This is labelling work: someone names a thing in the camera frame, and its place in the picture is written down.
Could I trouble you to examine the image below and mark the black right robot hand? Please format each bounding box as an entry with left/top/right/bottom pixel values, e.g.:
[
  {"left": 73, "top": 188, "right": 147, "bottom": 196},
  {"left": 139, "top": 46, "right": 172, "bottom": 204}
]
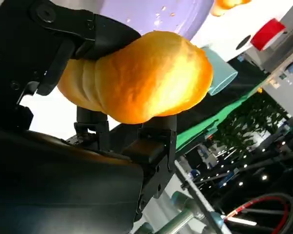
[{"left": 0, "top": 0, "right": 179, "bottom": 234}]

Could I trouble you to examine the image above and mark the orange white toy bread roll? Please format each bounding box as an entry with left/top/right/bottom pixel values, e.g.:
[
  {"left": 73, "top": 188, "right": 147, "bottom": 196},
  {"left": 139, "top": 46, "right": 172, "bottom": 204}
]
[
  {"left": 209, "top": 0, "right": 250, "bottom": 17},
  {"left": 57, "top": 31, "right": 213, "bottom": 124}
]

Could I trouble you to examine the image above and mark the green cloth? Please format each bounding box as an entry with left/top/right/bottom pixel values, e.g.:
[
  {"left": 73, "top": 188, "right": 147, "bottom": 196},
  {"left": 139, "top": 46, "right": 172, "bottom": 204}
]
[{"left": 174, "top": 80, "right": 271, "bottom": 153}]

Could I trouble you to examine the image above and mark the lilac plate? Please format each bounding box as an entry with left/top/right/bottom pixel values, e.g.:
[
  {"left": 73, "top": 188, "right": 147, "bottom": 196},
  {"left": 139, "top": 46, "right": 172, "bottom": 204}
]
[{"left": 97, "top": 0, "right": 214, "bottom": 41}]

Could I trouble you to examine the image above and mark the green leafy plant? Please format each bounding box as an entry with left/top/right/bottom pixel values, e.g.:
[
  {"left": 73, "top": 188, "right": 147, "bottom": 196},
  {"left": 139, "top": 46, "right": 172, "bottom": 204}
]
[{"left": 217, "top": 94, "right": 293, "bottom": 159}]

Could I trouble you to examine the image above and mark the pale green mug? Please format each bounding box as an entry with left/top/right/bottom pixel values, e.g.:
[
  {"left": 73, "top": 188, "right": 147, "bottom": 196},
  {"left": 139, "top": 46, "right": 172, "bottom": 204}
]
[{"left": 201, "top": 46, "right": 239, "bottom": 96}]

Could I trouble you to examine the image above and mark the black round table grommet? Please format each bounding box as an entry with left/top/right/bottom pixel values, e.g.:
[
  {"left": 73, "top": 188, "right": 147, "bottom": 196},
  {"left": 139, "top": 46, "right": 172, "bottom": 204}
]
[{"left": 235, "top": 35, "right": 252, "bottom": 51}]

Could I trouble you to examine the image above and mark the grey white machine cabinet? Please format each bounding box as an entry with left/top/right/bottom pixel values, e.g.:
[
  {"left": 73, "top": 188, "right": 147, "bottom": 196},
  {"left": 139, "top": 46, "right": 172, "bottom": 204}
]
[{"left": 244, "top": 0, "right": 293, "bottom": 115}]

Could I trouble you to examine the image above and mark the silver metal rail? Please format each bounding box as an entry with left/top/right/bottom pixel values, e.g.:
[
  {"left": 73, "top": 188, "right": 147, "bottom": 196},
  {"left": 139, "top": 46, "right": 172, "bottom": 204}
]
[{"left": 173, "top": 160, "right": 232, "bottom": 234}]

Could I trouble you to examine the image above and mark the red cable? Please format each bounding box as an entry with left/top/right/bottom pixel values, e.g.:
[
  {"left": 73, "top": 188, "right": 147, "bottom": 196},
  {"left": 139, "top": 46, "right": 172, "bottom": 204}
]
[{"left": 223, "top": 195, "right": 290, "bottom": 221}]

